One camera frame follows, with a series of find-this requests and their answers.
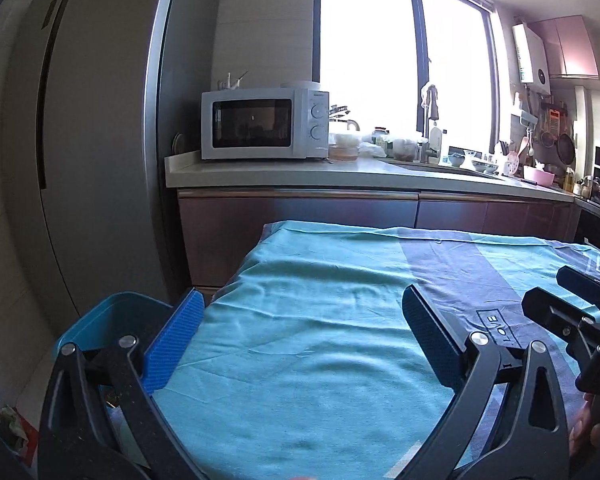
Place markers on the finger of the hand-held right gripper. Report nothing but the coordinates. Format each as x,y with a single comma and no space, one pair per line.
550,310
585,282

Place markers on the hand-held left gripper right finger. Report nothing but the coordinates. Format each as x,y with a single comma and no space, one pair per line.
430,335

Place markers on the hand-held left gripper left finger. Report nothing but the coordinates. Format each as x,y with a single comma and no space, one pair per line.
175,345

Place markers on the blue plastic trash bin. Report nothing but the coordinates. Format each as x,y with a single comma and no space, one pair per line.
105,315

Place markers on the person's right hand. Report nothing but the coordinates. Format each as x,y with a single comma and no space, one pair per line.
592,427

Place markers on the oil bottle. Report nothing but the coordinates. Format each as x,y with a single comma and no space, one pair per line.
569,180

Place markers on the pink bowl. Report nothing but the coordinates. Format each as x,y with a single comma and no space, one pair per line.
539,176

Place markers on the teal and grey tablecloth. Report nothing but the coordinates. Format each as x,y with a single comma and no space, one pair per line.
305,310

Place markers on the hanging frying pan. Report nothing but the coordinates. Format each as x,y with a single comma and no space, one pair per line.
566,147

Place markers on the white utensil holder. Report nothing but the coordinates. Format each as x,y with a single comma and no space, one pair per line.
511,162

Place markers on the hanging metal strainer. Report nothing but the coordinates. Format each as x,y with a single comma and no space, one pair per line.
547,138

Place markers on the kitchen sink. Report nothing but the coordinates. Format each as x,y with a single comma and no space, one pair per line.
450,167

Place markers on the brown base cabinets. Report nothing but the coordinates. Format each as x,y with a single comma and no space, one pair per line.
305,215

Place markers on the colourful plastic bag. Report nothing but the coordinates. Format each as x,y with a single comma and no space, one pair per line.
10,422

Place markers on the plastic-covered container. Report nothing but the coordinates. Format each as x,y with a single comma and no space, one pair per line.
405,149

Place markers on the white plastic bag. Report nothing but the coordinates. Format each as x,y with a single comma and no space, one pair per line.
373,150

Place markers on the glass jar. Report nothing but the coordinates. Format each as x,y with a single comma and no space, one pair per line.
380,137

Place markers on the stack of clear bowls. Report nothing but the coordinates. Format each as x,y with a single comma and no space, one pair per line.
345,147

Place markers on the grey refrigerator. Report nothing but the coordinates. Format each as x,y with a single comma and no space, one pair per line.
105,135

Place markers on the glass kettle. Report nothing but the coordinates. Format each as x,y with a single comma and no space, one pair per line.
345,122

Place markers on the white water heater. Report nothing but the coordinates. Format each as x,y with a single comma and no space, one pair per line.
530,57

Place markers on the white microwave oven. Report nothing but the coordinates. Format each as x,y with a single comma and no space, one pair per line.
250,125

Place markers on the white ornament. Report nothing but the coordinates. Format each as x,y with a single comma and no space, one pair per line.
230,82

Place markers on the kitchen window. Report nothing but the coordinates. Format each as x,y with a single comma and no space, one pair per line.
365,60

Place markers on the grey wall shelf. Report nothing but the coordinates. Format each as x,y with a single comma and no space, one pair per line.
525,116

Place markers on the pink wall cabinet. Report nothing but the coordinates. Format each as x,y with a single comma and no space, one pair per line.
570,47

